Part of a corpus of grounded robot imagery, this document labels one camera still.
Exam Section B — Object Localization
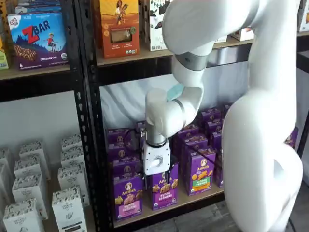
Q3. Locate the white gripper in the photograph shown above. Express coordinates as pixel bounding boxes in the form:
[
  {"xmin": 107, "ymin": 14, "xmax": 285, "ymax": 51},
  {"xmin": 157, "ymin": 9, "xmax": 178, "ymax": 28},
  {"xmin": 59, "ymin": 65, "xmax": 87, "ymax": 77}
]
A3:
[{"xmin": 139, "ymin": 143, "xmax": 176, "ymax": 193}]

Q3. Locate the purple box pink patch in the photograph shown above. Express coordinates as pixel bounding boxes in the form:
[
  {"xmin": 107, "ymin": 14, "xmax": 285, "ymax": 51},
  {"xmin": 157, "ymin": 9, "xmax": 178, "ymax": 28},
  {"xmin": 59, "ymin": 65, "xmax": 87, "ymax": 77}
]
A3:
[{"xmin": 113, "ymin": 175, "xmax": 144, "ymax": 222}]

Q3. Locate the purple box brown bunny print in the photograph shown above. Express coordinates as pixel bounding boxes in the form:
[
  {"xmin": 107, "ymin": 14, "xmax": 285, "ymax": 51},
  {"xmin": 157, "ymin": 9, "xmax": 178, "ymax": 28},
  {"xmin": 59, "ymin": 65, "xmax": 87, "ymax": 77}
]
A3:
[{"xmin": 151, "ymin": 164, "xmax": 179, "ymax": 211}]

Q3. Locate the purple box green orange patch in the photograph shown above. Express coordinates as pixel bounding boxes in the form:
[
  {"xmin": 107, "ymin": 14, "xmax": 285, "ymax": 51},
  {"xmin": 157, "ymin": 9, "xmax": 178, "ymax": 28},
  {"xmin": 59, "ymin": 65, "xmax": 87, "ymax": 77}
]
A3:
[{"xmin": 185, "ymin": 146, "xmax": 216, "ymax": 197}]

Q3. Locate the black metal shelf rack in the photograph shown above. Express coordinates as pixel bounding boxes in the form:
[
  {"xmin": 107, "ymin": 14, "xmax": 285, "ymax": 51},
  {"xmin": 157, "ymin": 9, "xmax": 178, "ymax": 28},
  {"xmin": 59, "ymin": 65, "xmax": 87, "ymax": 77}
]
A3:
[
  {"xmin": 0, "ymin": 0, "xmax": 91, "ymax": 218},
  {"xmin": 79, "ymin": 0, "xmax": 309, "ymax": 232}
]

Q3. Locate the white pantry box black label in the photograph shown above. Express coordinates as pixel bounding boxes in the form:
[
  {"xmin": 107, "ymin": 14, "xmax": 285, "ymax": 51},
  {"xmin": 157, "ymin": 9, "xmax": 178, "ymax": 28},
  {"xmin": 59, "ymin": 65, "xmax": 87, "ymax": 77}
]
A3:
[{"xmin": 52, "ymin": 187, "xmax": 88, "ymax": 232}]

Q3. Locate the white box chocolate squares print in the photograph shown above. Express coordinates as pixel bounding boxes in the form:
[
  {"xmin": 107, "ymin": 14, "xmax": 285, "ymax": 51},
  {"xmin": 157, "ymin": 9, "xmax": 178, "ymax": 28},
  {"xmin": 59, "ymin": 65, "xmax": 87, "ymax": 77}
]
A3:
[{"xmin": 148, "ymin": 0, "xmax": 173, "ymax": 52}]

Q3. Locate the orange box woman print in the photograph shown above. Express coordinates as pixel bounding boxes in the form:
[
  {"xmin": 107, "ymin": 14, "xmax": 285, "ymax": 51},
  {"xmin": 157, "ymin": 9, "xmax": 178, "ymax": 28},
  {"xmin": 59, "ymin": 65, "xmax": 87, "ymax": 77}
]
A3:
[{"xmin": 98, "ymin": 0, "xmax": 140, "ymax": 59}]

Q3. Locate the white box brown cracker print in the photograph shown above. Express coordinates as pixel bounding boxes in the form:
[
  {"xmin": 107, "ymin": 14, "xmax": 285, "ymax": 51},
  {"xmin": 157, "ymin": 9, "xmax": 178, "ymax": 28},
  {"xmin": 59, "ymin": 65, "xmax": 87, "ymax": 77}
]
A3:
[{"xmin": 230, "ymin": 26, "xmax": 255, "ymax": 41}]

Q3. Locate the blue purple Zbar box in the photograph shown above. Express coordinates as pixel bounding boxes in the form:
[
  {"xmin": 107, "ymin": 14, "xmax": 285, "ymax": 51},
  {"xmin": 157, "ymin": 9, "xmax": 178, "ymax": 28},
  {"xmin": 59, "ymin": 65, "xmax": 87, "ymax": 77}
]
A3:
[{"xmin": 6, "ymin": 12, "xmax": 69, "ymax": 71}]

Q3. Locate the green orange snack box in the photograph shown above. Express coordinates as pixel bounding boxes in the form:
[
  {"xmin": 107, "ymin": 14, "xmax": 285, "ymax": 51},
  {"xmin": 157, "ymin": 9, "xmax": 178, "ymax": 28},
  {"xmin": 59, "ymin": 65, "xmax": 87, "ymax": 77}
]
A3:
[{"xmin": 0, "ymin": 35, "xmax": 9, "ymax": 71}]

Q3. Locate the blue snack box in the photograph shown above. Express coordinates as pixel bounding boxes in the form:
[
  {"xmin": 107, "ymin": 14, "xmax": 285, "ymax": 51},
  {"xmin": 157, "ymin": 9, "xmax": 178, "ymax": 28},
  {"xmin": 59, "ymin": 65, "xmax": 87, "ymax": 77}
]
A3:
[{"xmin": 14, "ymin": 0, "xmax": 62, "ymax": 15}]

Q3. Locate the white cardboard snack box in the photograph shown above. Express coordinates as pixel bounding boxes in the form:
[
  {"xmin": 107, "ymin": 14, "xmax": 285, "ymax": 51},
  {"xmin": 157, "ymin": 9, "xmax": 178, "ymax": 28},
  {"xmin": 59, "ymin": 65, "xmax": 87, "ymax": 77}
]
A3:
[{"xmin": 298, "ymin": 0, "xmax": 309, "ymax": 32}]

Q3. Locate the white cloth backdrop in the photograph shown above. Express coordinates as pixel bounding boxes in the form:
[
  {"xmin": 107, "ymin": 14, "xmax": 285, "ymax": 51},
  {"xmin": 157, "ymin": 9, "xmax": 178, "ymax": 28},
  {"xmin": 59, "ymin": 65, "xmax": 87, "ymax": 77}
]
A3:
[{"xmin": 99, "ymin": 73, "xmax": 233, "ymax": 132}]

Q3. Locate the teal tape stripe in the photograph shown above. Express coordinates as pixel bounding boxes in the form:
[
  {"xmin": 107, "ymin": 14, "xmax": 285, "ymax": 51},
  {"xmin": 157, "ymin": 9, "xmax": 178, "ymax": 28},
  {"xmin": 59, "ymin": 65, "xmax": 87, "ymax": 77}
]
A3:
[{"xmin": 166, "ymin": 83, "xmax": 185, "ymax": 102}]

